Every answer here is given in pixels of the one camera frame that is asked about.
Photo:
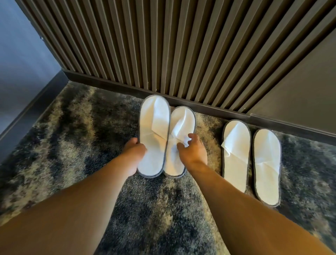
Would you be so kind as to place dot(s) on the person's left fingers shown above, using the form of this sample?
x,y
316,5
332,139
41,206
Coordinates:
x,y
137,147

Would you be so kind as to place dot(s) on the person's left forearm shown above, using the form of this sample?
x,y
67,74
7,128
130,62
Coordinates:
x,y
68,212

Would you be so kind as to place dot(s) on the person's left hand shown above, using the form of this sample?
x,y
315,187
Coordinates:
x,y
131,157

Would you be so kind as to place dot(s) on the person's right thumb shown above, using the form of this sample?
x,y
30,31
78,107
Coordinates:
x,y
182,148

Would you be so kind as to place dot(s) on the dark baseboard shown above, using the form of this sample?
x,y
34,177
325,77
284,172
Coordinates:
x,y
183,103
31,113

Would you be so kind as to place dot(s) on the white slipper with grey trim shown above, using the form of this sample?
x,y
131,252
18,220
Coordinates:
x,y
266,168
181,123
154,123
236,152

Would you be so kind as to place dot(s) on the person's right forearm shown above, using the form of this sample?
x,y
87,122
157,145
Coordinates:
x,y
241,215

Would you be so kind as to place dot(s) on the person's right hand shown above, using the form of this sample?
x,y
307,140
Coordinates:
x,y
195,155

